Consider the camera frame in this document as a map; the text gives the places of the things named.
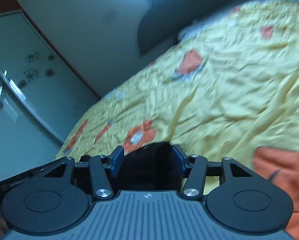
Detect glass floral wardrobe door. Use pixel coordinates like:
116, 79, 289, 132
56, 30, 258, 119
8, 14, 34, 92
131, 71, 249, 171
0, 0, 99, 180

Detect grey striped pillow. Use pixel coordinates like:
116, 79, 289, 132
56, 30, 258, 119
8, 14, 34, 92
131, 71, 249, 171
177, 16, 224, 42

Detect black pants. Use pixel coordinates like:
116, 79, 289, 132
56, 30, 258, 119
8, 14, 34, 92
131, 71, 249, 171
115, 142, 181, 192

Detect yellow floral bedspread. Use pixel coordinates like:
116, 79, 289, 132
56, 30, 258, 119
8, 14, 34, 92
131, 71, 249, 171
55, 0, 299, 240

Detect dark scalloped headboard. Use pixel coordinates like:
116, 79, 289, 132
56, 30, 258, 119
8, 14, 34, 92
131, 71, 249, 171
137, 0, 234, 55

